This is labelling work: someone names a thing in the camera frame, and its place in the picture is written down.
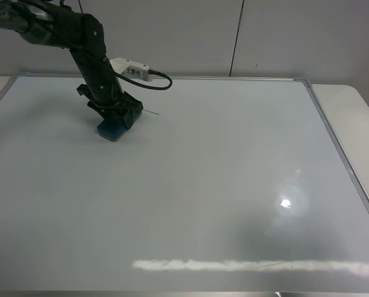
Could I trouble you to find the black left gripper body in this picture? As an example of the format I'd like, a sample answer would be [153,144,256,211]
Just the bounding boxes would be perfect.
[69,49,126,108]

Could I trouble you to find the white whiteboard with metal frame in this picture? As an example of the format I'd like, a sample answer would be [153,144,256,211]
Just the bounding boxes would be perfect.
[0,76,369,293]

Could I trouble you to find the black camera cable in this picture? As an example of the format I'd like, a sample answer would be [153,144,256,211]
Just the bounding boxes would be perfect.
[35,0,173,91]

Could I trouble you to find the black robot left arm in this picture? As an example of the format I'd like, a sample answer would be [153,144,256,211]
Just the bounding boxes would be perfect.
[0,1,143,130]

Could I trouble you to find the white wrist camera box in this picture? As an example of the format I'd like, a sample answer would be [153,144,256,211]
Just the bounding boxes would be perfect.
[109,58,152,82]

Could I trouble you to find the blue whiteboard eraser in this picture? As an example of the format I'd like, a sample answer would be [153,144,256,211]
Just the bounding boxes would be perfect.
[97,112,142,142]

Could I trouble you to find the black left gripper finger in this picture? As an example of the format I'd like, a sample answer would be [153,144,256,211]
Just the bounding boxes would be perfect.
[77,84,110,119]
[111,92,142,129]

